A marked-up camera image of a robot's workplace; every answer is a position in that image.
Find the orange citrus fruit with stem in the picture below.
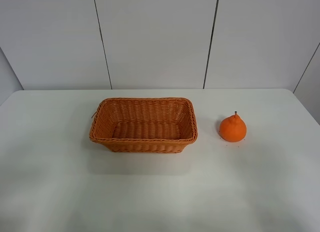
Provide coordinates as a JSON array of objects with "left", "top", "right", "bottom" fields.
[{"left": 218, "top": 111, "right": 247, "bottom": 142}]

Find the orange woven wicker basket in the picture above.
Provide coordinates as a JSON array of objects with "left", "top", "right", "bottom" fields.
[{"left": 89, "top": 97, "right": 198, "bottom": 153}]

